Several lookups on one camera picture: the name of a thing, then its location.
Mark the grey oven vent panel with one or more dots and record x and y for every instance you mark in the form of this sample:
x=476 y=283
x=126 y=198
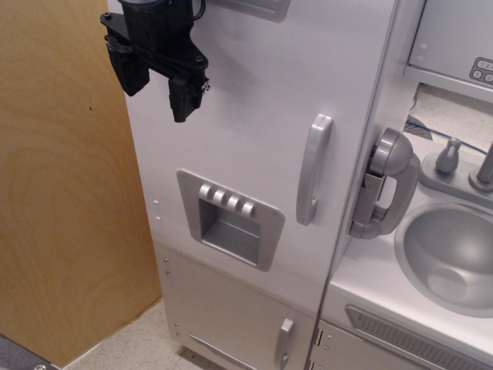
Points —
x=410 y=342

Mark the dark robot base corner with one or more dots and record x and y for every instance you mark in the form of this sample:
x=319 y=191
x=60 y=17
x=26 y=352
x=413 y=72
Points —
x=17 y=357

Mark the white lower freezer door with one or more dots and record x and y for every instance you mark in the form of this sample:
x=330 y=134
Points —
x=225 y=321

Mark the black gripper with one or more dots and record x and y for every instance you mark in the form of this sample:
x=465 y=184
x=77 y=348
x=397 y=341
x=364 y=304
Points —
x=158 y=32

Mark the wooden board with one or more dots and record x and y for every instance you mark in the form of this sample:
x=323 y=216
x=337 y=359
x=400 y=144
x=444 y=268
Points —
x=77 y=260

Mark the grey toy faucet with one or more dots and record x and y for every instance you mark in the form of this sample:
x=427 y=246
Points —
x=446 y=173

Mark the brass cabinet hinge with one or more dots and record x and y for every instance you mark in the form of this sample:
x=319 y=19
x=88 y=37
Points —
x=318 y=337

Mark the grey ice dispenser panel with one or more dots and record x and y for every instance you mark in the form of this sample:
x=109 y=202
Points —
x=230 y=222

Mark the grey toy sink basin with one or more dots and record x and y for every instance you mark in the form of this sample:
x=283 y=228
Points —
x=445 y=251

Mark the grey top fridge panel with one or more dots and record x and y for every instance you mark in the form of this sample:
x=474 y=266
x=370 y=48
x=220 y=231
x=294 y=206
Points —
x=272 y=10

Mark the grey lower door handle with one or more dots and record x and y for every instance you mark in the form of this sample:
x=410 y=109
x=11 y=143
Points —
x=281 y=356

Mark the grey fridge door handle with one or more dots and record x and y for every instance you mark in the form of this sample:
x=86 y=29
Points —
x=317 y=140

